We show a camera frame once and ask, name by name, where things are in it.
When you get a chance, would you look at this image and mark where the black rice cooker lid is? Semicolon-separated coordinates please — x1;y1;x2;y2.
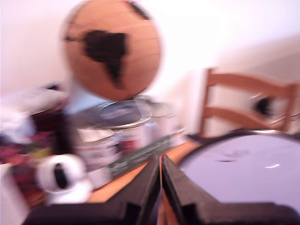
177;130;300;205

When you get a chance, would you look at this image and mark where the tall steel pot, glass lid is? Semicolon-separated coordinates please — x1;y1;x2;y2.
145;102;179;139

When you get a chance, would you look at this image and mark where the grey-green cardboard pot tray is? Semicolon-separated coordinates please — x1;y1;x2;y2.
89;127;188;188

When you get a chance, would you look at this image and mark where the dark blue cushion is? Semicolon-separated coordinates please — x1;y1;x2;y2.
186;133;207;144

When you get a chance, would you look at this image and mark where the steel pot with paper label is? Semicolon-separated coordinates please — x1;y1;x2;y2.
75;126;124;188

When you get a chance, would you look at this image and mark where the steel pot under globe stand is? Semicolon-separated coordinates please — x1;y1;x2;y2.
97;100;156;153

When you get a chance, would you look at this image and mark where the colourful floral bag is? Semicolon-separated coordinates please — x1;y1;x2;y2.
0;131;62;208

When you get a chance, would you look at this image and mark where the black power adapter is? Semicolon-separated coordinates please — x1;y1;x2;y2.
254;97;274;116

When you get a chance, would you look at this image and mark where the wooden ladder-back chair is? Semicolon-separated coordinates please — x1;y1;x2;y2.
199;67;300;139

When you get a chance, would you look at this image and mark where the white Porlex box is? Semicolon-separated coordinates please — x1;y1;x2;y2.
0;164;31;225

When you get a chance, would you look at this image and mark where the cork globe on metal stand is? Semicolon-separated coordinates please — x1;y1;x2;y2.
61;0;163;111

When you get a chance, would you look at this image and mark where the white paper bag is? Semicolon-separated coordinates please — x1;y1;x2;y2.
0;88;69;144

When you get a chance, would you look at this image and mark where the white round security camera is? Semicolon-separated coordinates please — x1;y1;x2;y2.
37;154;95;204

